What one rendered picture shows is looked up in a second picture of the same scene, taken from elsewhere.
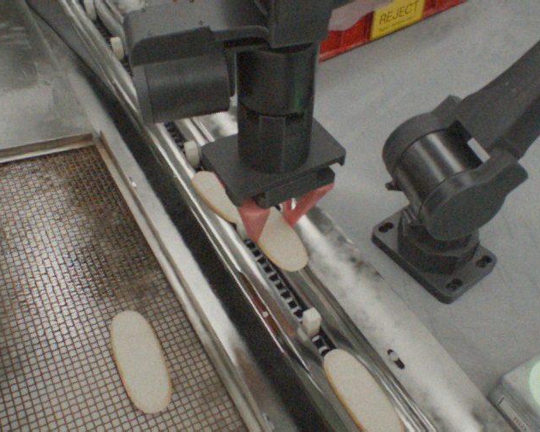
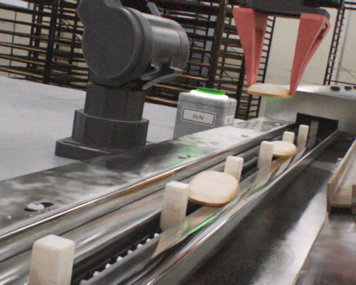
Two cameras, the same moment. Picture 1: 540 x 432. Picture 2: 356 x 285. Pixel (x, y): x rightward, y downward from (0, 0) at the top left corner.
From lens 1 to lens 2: 90 cm
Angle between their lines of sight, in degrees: 108
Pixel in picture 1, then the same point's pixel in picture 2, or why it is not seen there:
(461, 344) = not seen: hidden behind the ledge
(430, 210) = (186, 46)
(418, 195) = (176, 46)
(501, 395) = (223, 116)
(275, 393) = (315, 192)
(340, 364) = (276, 147)
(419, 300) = not seen: hidden behind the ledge
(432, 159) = (158, 20)
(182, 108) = not seen: outside the picture
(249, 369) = (320, 200)
